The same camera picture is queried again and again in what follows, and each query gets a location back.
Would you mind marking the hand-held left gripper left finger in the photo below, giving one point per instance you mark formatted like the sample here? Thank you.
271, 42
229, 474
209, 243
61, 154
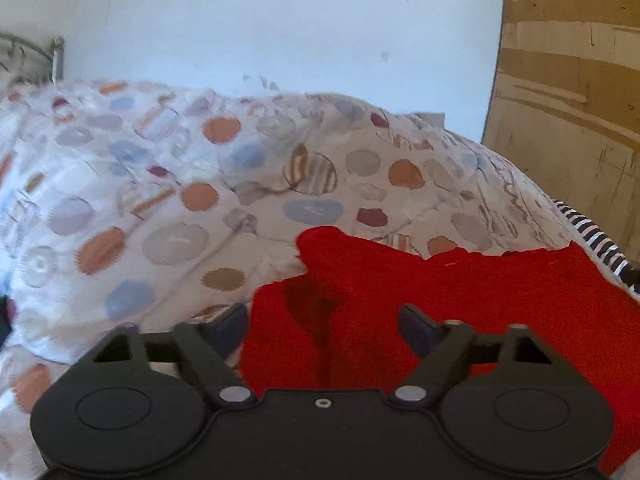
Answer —
227, 330

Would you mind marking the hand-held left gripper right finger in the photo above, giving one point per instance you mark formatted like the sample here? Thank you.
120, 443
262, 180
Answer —
420, 327

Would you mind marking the red knit sweater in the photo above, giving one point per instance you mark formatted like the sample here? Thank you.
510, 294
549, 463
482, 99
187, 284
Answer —
500, 300

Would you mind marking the circle patterned duvet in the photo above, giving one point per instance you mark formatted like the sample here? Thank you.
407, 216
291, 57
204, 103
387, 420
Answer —
175, 185

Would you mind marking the striped bed sheet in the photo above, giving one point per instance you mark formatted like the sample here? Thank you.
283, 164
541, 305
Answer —
600, 240

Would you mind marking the plywood board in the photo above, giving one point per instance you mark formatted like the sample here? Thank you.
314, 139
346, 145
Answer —
565, 110

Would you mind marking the metal bed headboard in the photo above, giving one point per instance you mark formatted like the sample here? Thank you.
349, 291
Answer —
55, 57

